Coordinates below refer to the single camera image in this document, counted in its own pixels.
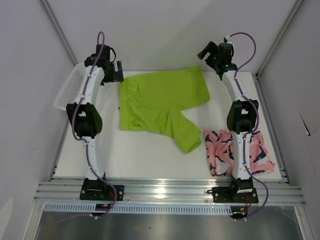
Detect lime green shorts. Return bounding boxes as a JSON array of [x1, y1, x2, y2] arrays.
[[118, 66, 210, 153]]

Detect pink shark print shorts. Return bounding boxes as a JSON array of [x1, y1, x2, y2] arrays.
[[203, 129, 276, 177]]

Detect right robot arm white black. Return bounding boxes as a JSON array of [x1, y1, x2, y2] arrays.
[[197, 41, 259, 202]]

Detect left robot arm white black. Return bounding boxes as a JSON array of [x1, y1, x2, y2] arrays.
[[66, 44, 124, 182]]

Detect white plastic basket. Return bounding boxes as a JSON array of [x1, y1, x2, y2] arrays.
[[53, 63, 86, 111]]

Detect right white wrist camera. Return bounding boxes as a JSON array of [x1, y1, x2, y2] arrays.
[[223, 35, 233, 44]]

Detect left aluminium frame post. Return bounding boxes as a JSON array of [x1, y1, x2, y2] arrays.
[[38, 0, 78, 66]]

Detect aluminium frame post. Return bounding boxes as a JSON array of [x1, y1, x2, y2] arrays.
[[38, 0, 78, 66], [255, 0, 307, 80]]

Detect right aluminium frame post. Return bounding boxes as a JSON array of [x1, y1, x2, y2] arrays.
[[255, 0, 307, 80]]

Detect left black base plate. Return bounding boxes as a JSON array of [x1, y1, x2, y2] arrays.
[[79, 178, 125, 201]]

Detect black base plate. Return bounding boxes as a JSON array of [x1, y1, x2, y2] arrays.
[[206, 186, 259, 204], [79, 178, 125, 201]]

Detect aluminium mounting rail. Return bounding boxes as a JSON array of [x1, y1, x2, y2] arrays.
[[33, 178, 306, 206]]

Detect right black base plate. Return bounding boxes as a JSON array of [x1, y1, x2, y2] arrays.
[[206, 186, 259, 204]]

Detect white slotted cable duct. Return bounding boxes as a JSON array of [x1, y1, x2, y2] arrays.
[[43, 202, 232, 216]]

